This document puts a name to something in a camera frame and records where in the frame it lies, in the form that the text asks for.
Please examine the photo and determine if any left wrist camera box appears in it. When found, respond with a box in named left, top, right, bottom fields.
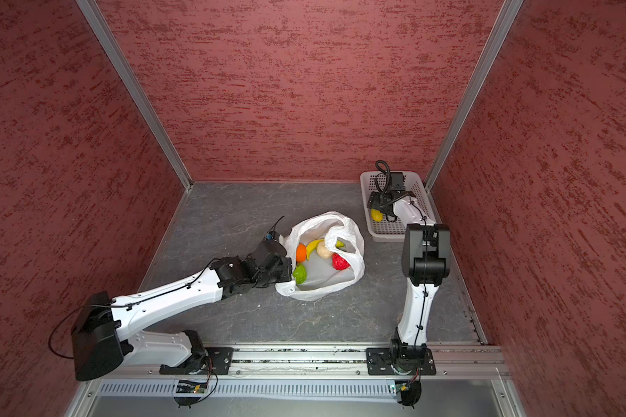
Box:
left=264, top=215, right=284, bottom=242

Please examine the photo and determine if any aluminium corner post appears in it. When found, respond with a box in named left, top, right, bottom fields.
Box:
left=424, top=0, right=523, bottom=194
left=76, top=0, right=194, bottom=193

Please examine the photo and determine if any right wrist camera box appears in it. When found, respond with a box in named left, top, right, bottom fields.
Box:
left=374, top=160, right=405, bottom=196

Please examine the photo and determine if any white plastic bag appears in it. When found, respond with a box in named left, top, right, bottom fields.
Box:
left=276, top=211, right=365, bottom=302

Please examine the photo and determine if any black mounting plate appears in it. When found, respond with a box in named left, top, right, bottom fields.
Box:
left=159, top=347, right=235, bottom=376
left=365, top=346, right=436, bottom=377

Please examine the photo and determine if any orange fruit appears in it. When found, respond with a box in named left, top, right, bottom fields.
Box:
left=296, top=243, right=307, bottom=263

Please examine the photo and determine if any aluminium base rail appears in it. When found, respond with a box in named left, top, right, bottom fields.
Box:
left=96, top=342, right=512, bottom=380

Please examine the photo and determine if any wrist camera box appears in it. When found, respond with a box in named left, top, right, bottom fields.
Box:
left=374, top=160, right=405, bottom=196
left=264, top=215, right=284, bottom=242

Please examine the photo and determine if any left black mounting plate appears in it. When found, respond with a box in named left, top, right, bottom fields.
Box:
left=159, top=347, right=235, bottom=376

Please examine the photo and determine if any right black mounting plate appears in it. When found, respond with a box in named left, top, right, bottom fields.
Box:
left=365, top=346, right=436, bottom=377

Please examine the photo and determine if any white perforated plastic basket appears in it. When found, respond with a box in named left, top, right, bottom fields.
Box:
left=360, top=170, right=439, bottom=243

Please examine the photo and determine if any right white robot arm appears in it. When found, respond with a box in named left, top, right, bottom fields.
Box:
left=367, top=190, right=450, bottom=378

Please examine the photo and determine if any red apple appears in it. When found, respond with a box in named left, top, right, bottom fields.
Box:
left=332, top=254, right=351, bottom=271

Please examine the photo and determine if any left aluminium corner post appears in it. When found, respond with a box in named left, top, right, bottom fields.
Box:
left=76, top=0, right=194, bottom=193

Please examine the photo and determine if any yellow banana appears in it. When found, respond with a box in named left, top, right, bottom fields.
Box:
left=306, top=239, right=324, bottom=258

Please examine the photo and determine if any perforated metal cable tray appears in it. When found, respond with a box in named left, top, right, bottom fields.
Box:
left=98, top=379, right=396, bottom=402

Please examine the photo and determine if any right aluminium corner post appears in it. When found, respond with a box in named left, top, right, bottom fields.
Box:
left=424, top=0, right=523, bottom=194

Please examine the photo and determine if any yellow lemon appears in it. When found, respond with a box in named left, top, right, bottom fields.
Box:
left=370, top=209, right=384, bottom=222

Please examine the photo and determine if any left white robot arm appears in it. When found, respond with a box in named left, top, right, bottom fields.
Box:
left=69, top=233, right=294, bottom=382

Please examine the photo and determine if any pale peach fruit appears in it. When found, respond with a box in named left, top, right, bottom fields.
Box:
left=316, top=242, right=333, bottom=259

